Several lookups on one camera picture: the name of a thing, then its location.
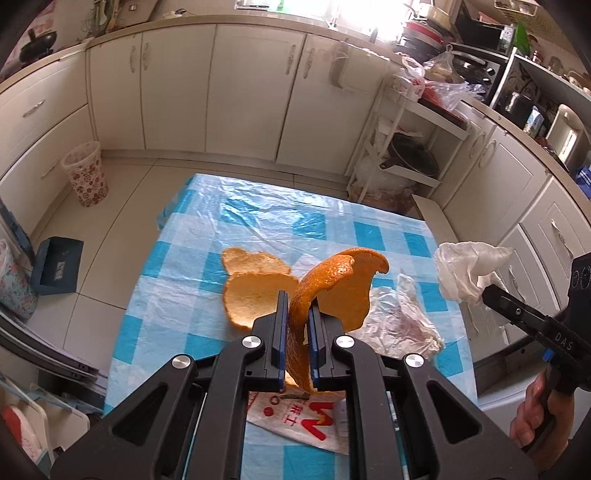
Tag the blue cardboard box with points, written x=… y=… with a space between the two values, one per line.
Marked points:
x=56 y=266

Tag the red white paper food bag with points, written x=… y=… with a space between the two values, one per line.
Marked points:
x=318 y=420

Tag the right hand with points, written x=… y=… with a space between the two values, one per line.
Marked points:
x=530 y=416

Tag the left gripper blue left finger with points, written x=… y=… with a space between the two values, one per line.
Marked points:
x=278 y=355

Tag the black frying pan with lid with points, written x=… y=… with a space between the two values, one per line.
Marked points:
x=406 y=152

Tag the white wax paper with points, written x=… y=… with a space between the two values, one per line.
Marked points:
x=397 y=325

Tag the floral patterned waste bin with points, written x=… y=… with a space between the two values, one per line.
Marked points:
x=83 y=167

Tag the plastic bags on counter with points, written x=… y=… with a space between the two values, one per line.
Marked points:
x=435 y=81

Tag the black wok on stove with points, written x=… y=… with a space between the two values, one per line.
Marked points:
x=38 y=46

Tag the small orange peel piece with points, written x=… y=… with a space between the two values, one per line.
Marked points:
x=237 y=261

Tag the white electric kettle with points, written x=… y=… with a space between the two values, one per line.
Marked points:
x=568 y=138

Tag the white storage shelf rack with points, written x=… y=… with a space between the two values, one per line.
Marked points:
x=443 y=133

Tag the white tissue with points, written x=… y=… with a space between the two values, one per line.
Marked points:
x=466 y=269

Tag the white lower kitchen cabinets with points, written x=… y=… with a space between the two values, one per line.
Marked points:
x=289 y=99

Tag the blue checkered plastic tablecloth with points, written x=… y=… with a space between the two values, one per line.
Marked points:
x=217 y=233

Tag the curled orange peel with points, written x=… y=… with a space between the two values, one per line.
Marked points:
x=341 y=286

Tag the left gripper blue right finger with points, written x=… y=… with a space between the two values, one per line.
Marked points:
x=315 y=342

